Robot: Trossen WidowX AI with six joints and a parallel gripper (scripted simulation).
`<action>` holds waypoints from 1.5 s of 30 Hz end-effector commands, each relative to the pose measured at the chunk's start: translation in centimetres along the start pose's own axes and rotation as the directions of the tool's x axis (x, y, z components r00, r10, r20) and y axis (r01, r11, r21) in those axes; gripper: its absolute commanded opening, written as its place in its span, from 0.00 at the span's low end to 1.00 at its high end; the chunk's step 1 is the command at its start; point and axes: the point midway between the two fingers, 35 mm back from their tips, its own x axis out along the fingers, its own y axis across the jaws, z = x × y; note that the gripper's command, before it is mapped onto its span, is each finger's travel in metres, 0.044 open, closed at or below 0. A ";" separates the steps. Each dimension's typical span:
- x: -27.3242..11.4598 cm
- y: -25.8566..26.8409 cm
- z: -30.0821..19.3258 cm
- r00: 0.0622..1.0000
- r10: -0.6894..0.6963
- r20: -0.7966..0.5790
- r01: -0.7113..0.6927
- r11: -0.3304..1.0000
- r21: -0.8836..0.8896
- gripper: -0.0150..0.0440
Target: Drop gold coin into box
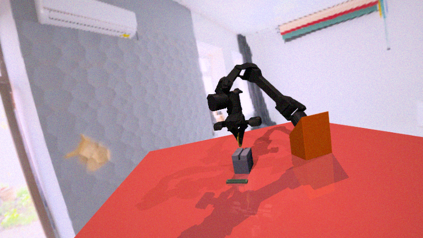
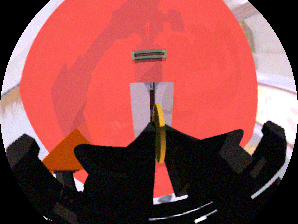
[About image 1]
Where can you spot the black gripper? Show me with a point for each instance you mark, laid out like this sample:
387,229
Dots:
253,121

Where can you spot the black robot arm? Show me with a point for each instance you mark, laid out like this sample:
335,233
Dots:
225,98

